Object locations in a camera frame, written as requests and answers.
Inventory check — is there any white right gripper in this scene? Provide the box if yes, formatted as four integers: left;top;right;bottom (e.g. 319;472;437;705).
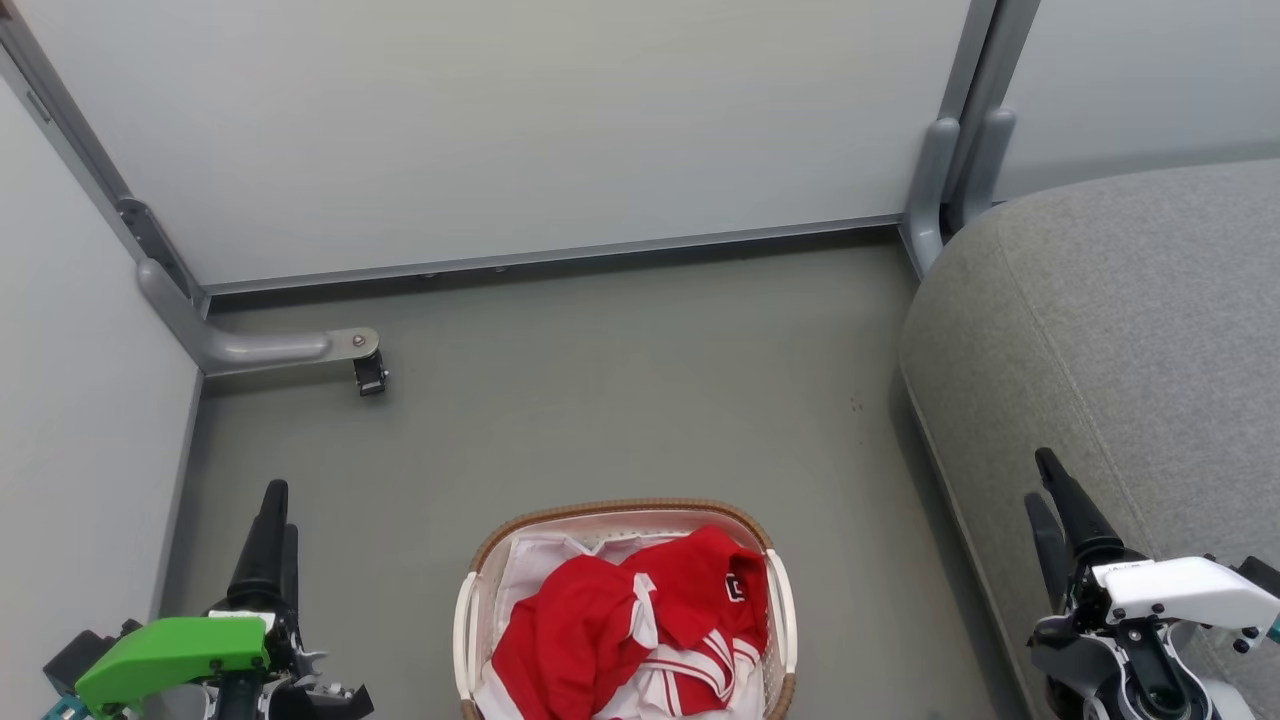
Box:
1024;447;1280;720

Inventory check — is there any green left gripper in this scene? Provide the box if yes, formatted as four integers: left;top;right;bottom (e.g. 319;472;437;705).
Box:
75;480;376;720

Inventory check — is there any red and white shirt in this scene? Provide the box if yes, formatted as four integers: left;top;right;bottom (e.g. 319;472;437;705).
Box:
490;525;771;720

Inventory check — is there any grey fabric sofa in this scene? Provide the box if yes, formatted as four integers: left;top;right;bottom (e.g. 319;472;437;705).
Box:
898;160;1280;720

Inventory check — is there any white brown-rimmed laundry basket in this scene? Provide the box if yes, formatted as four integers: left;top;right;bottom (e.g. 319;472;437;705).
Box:
453;499;799;720

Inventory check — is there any long grey partition foot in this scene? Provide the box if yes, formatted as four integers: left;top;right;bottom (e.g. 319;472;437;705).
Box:
137;258;381;379

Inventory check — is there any white cloth basket liner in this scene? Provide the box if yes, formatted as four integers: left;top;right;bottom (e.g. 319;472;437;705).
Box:
474;530;767;720

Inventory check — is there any short grey partition foot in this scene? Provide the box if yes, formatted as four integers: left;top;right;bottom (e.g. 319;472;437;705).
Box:
905;118;962;277
958;107;1018;229

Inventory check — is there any grey partition bottom rail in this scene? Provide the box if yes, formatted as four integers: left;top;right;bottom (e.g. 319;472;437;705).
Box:
200;214;907;297

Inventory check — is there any grey slanted partition post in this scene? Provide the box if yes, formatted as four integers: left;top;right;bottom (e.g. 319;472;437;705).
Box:
0;0;213;323

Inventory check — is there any grey double partition post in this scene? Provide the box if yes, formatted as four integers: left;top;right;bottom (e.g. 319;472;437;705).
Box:
938;0;1043;206

